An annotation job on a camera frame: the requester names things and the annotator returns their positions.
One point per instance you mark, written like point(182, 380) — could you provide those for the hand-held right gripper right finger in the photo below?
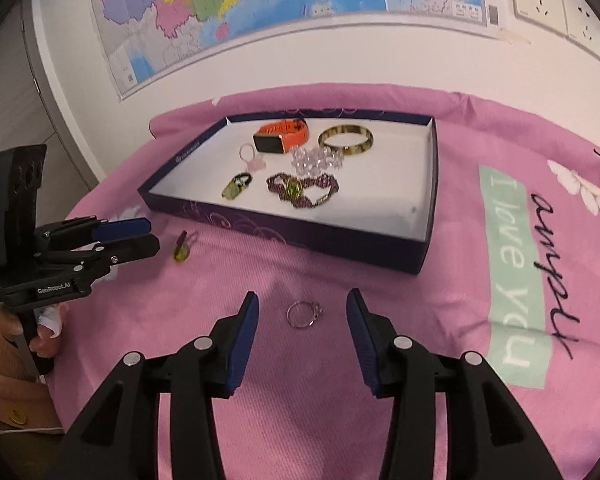
point(362, 340)

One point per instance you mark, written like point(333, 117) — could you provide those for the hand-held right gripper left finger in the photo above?
point(245, 340)

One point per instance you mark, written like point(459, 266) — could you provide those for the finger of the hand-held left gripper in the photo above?
point(135, 249)
point(122, 229)

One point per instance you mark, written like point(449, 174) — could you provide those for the green jade pendant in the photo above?
point(231, 191)

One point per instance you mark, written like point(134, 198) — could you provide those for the dark blue cardboard box tray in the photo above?
point(380, 210)

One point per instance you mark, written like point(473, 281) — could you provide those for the person's left hand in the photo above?
point(47, 340)

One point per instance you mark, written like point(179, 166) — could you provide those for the grey cabinet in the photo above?
point(10, 100)

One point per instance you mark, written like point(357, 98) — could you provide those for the pink floral blanket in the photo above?
point(480, 310)

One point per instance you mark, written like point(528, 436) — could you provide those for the orange smartwatch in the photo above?
point(270, 144)

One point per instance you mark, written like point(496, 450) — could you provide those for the tortoiseshell bangle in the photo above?
point(350, 151)

